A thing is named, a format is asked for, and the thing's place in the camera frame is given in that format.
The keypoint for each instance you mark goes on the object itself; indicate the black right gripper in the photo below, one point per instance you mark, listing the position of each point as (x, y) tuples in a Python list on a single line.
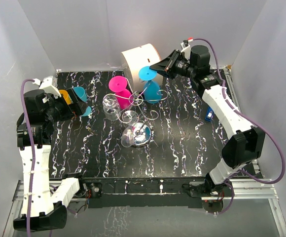
[(166, 66)]

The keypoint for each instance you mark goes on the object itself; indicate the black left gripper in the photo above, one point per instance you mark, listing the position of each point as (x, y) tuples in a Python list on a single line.
[(78, 107)]

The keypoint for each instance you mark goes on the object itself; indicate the blue wine glass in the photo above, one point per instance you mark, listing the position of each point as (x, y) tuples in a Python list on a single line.
[(151, 88), (81, 93)]

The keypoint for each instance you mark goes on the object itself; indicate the yellow wine glass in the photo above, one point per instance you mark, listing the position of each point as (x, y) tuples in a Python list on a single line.
[(65, 96)]

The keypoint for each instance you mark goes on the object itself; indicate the clear ribbed tumbler glass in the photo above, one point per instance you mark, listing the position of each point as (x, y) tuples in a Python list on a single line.
[(111, 107)]

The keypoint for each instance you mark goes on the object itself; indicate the pink wine glass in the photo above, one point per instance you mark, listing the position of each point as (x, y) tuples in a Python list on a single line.
[(118, 85)]

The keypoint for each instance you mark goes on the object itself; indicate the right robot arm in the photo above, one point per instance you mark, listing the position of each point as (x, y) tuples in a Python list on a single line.
[(245, 141)]

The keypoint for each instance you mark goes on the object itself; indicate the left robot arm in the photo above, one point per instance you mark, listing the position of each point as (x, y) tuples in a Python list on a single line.
[(45, 208)]

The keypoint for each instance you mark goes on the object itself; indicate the clear fluted champagne glass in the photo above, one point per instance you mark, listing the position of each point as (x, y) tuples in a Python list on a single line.
[(129, 119)]

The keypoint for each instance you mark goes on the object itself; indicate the chrome wine glass rack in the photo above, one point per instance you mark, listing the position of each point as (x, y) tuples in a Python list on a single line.
[(142, 130)]

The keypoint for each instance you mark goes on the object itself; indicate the white round box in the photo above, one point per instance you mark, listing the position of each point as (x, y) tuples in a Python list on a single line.
[(136, 58)]

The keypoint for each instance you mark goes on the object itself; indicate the small blue object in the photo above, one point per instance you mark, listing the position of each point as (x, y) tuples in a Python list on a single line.
[(209, 114)]

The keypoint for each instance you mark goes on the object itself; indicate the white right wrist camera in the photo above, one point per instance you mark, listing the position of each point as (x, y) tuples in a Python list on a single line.
[(186, 48)]

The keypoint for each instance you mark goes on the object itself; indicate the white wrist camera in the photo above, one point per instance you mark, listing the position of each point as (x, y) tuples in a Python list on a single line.
[(49, 85), (186, 48)]

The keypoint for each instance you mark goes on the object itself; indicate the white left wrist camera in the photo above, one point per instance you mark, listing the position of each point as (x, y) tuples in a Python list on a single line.
[(49, 85)]

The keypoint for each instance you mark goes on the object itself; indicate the aluminium table frame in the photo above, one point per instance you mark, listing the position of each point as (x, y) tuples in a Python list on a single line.
[(184, 147)]

